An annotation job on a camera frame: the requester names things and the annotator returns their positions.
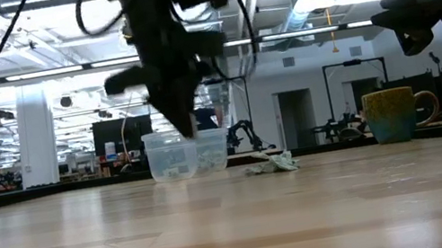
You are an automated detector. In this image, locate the green glazed ceramic mug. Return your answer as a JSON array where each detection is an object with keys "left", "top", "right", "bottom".
[{"left": 360, "top": 80, "right": 442, "bottom": 149}]

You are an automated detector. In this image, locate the black aluminium table frame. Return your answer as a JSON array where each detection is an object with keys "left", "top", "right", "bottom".
[{"left": 0, "top": 114, "right": 442, "bottom": 222}]

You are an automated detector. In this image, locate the black screen panel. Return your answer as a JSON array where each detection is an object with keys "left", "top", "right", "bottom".
[{"left": 90, "top": 112, "right": 159, "bottom": 171}]

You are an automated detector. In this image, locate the ceiling light strip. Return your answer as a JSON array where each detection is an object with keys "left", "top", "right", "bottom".
[{"left": 0, "top": 52, "right": 138, "bottom": 86}]

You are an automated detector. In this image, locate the white pillar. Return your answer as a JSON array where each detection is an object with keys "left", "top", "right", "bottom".
[{"left": 5, "top": 81, "right": 66, "bottom": 190}]

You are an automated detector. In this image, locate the yellow hanging cord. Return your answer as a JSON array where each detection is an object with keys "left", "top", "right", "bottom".
[{"left": 323, "top": 7, "right": 340, "bottom": 54}]

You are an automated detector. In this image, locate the clear plastic container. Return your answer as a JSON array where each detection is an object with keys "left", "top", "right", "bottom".
[
  {"left": 184, "top": 125, "right": 235, "bottom": 178},
  {"left": 141, "top": 125, "right": 203, "bottom": 187}
]

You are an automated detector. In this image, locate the white bottle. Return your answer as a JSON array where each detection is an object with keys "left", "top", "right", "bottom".
[{"left": 102, "top": 141, "right": 119, "bottom": 164}]

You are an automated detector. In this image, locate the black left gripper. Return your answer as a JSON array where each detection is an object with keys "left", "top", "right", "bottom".
[{"left": 89, "top": 0, "right": 242, "bottom": 153}]

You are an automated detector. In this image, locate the black gantry frame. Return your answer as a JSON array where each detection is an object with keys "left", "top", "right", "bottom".
[{"left": 321, "top": 53, "right": 395, "bottom": 124}]

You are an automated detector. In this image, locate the person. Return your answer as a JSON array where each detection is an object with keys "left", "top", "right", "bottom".
[{"left": 193, "top": 104, "right": 225, "bottom": 133}]

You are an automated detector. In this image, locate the pale green paper packet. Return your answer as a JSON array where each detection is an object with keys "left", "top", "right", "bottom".
[
  {"left": 263, "top": 147, "right": 302, "bottom": 176},
  {"left": 196, "top": 146, "right": 230, "bottom": 174},
  {"left": 243, "top": 161, "right": 276, "bottom": 179}
]

